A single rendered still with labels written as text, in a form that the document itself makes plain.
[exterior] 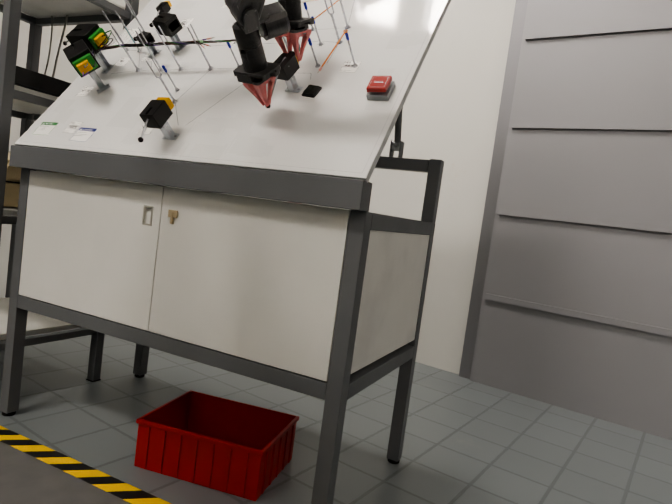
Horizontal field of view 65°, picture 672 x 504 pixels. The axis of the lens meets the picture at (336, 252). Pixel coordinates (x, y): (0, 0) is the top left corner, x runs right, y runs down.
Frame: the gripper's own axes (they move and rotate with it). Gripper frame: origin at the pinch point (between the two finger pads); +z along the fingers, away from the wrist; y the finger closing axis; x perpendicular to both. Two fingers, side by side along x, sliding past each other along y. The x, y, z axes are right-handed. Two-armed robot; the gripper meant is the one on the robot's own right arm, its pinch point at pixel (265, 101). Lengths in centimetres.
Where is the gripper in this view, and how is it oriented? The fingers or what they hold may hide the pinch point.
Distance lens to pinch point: 139.1
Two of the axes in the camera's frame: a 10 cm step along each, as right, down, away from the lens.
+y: -8.2, -2.9, 5.0
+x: -5.5, 6.4, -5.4
